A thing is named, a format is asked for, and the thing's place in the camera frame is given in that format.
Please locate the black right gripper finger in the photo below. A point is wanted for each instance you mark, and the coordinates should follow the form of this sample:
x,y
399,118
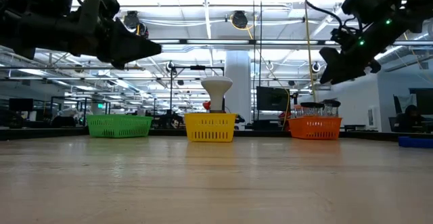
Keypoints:
x,y
341,68

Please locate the black hourglass blue sand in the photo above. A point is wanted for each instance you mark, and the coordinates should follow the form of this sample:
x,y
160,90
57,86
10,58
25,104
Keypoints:
x,y
332,103

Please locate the blue digital thermometer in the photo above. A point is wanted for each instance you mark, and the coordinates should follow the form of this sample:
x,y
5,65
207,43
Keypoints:
x,y
416,142

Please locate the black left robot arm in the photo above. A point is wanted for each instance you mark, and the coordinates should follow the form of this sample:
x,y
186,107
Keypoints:
x,y
34,24

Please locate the green plastic basket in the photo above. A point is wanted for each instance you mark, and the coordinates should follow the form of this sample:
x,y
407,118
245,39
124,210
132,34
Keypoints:
x,y
118,126

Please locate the orange plastic basket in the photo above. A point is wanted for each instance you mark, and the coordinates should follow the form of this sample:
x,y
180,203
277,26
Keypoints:
x,y
315,128

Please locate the black computer monitor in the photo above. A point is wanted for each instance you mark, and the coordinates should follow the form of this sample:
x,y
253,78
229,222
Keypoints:
x,y
21,104
424,100
272,99

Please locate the red round object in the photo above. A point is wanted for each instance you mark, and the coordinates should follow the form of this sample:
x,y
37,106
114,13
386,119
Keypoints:
x,y
207,105

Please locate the white mushroom table lamp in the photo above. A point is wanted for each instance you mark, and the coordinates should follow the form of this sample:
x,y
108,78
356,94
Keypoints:
x,y
216,85

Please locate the yellow plastic basket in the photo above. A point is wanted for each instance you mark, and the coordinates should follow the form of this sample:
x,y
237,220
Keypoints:
x,y
210,127

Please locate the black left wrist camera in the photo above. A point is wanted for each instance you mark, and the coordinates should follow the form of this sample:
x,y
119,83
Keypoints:
x,y
101,0

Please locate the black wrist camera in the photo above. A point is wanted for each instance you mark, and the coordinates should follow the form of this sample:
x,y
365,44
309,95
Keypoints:
x,y
365,0
101,0

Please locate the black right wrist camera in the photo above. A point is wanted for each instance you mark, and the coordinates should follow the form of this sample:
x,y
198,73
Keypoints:
x,y
365,0

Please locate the black gantry frame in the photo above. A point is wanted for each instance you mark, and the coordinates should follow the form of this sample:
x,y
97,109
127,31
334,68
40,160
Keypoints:
x,y
198,67

